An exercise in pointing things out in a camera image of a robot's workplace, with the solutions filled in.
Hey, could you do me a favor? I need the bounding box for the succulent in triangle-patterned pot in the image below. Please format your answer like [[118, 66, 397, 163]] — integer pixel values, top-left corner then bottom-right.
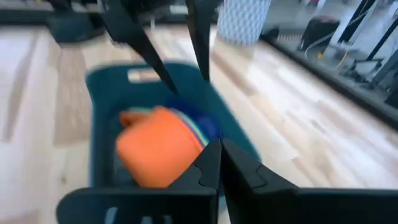
[[216, 0, 272, 47]]

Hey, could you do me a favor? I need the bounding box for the teal plastic basket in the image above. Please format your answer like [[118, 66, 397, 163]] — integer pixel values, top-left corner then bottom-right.
[[85, 61, 262, 190]]

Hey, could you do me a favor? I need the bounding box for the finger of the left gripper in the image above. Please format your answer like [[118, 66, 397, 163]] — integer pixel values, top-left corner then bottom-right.
[[98, 0, 179, 95], [185, 0, 221, 82]]

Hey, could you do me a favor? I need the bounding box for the black boxy object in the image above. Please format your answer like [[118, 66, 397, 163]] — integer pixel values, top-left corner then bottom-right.
[[297, 15, 342, 52]]

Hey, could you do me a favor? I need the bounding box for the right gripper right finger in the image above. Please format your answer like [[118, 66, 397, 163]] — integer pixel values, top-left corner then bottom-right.
[[221, 138, 398, 224]]

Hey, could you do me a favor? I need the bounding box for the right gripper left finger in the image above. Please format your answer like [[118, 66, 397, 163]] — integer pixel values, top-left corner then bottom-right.
[[55, 139, 223, 224]]

